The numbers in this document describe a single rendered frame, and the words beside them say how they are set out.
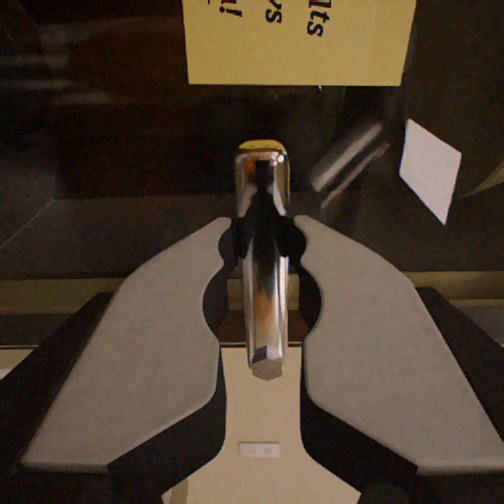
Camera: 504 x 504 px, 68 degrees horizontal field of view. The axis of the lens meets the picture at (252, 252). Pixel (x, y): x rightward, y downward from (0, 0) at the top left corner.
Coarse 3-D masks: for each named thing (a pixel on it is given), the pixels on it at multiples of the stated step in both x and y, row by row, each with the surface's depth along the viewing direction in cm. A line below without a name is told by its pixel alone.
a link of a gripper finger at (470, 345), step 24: (432, 288) 8; (432, 312) 7; (456, 312) 7; (456, 336) 7; (480, 336) 7; (456, 360) 6; (480, 360) 6; (480, 384) 6; (432, 480) 5; (456, 480) 5; (480, 480) 5
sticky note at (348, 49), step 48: (192, 0) 12; (240, 0) 12; (288, 0) 12; (336, 0) 12; (384, 0) 12; (192, 48) 13; (240, 48) 13; (288, 48) 13; (336, 48) 13; (384, 48) 13
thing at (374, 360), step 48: (336, 240) 10; (336, 288) 8; (384, 288) 8; (336, 336) 7; (384, 336) 7; (432, 336) 7; (336, 384) 6; (384, 384) 6; (432, 384) 6; (336, 432) 6; (384, 432) 5; (432, 432) 5; (480, 432) 5; (384, 480) 5
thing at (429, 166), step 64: (0, 0) 12; (64, 0) 12; (128, 0) 12; (448, 0) 12; (0, 64) 13; (64, 64) 13; (128, 64) 13; (448, 64) 13; (0, 128) 15; (64, 128) 15; (128, 128) 15; (192, 128) 14; (256, 128) 14; (320, 128) 14; (384, 128) 14; (448, 128) 14; (0, 192) 16; (64, 192) 16; (128, 192) 16; (192, 192) 16; (320, 192) 16; (384, 192) 16; (448, 192) 16; (0, 256) 18; (64, 256) 18; (128, 256) 18; (384, 256) 17; (448, 256) 17; (0, 320) 20; (64, 320) 20
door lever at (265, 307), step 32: (256, 160) 10; (288, 160) 10; (256, 192) 10; (288, 192) 11; (256, 224) 11; (288, 224) 11; (256, 256) 12; (288, 256) 12; (256, 288) 12; (288, 288) 18; (256, 320) 13; (256, 352) 14
